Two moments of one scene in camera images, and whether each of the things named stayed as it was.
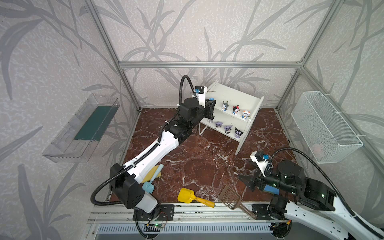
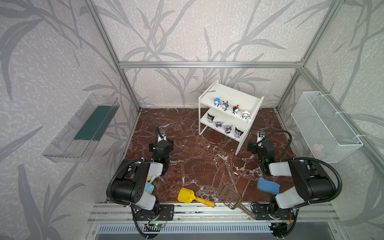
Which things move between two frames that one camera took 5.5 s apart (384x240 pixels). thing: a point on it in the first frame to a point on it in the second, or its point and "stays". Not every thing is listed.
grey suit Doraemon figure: x=225 y=105 stays
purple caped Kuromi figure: x=228 y=129 stays
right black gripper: x=256 y=182 to x=261 y=144
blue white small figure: x=245 y=114 stays
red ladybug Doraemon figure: x=235 y=109 stays
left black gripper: x=208 y=109 to x=160 y=142
